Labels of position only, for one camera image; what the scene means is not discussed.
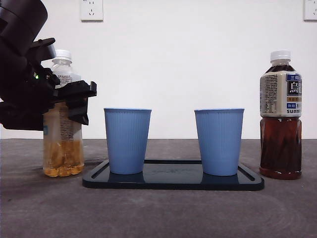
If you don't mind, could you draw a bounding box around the yellow tea bottle white label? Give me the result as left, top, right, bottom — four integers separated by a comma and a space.
42, 49, 85, 178

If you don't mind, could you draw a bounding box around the dark tea bottle beige label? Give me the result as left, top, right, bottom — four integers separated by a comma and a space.
259, 50, 303, 180

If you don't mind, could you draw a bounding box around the blue ribbed plastic cup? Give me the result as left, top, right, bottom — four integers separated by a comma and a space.
194, 108, 246, 177
103, 107, 153, 175

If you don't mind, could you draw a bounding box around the dark blue plastic tray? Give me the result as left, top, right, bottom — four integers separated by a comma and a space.
82, 159, 265, 191

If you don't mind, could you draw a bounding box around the white wall socket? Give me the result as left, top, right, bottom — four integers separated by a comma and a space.
80, 0, 104, 22
303, 0, 317, 21

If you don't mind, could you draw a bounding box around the pale grey left wrist camera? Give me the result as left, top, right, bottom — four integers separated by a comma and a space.
33, 38, 57, 60

